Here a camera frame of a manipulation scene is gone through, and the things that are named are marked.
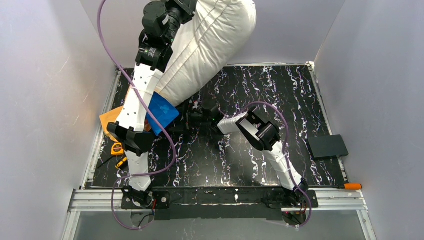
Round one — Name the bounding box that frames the white pillow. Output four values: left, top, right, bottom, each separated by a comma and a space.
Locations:
155, 0, 257, 106

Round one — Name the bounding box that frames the yellow and blue pillowcase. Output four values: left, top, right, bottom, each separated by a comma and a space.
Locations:
99, 92, 180, 143

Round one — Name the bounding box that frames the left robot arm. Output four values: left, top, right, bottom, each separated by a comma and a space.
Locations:
107, 0, 197, 192

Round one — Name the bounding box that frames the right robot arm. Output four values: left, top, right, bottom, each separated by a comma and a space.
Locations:
183, 103, 309, 194

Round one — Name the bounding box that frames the yellow tape measure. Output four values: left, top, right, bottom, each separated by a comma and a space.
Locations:
111, 142, 124, 157

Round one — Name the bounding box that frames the yellow black screwdriver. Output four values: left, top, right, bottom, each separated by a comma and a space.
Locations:
96, 155, 128, 170

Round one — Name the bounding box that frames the black plate on table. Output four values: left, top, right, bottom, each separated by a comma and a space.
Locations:
307, 134, 349, 159

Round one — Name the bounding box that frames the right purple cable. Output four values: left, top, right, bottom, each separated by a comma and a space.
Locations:
223, 101, 314, 229

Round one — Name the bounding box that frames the purple cable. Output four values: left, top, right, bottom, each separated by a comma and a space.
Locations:
223, 101, 314, 229
96, 0, 178, 231

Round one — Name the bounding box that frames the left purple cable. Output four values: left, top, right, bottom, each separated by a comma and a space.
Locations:
96, 0, 178, 231

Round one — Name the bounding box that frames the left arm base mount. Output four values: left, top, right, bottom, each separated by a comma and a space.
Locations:
121, 186, 171, 210

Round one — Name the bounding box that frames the aluminium frame rail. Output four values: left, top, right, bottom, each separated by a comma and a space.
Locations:
61, 66, 123, 240

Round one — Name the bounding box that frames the orange handled tool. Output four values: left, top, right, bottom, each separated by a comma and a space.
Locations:
312, 183, 362, 191

